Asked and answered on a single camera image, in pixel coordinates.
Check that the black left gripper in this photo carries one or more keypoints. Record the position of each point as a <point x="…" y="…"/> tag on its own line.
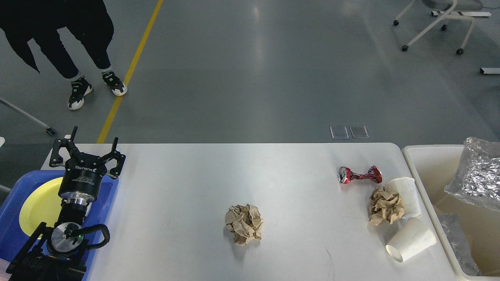
<point x="82" y="181"/>

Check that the yellow-green plastic plate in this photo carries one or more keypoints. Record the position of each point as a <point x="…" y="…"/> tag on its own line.
<point x="43" y="205"/>

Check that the brown paper ball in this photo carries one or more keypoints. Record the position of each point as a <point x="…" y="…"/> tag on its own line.
<point x="245" y="223"/>

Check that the small brown paper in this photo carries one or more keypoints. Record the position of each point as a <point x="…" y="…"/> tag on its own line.
<point x="385" y="206"/>

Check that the white paper cup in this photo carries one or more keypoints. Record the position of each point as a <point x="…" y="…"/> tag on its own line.
<point x="408" y="193"/>
<point x="413" y="238"/>

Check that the foil tray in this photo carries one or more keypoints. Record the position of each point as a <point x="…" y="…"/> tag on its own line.
<point x="459" y="243"/>
<point x="477" y="179"/>

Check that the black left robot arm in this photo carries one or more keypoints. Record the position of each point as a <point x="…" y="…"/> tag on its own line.
<point x="55" y="253"/>

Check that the white chair leg left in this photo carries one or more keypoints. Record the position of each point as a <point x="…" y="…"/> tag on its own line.
<point x="48" y="129"/>

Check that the person in black coat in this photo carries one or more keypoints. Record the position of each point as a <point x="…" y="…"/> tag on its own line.
<point x="87" y="20"/>

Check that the crushed red soda can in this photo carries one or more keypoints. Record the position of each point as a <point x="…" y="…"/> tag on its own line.
<point x="346" y="175"/>

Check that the floor outlet plates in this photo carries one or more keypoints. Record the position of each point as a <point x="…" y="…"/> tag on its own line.
<point x="344" y="132"/>

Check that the white paper cup upright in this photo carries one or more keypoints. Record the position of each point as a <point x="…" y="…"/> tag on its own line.
<point x="408" y="193"/>

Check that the cream plastic bin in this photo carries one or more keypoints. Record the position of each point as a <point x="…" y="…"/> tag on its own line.
<point x="433" y="167"/>

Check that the white bar on floor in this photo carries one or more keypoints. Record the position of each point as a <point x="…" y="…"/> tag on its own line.
<point x="490" y="71"/>

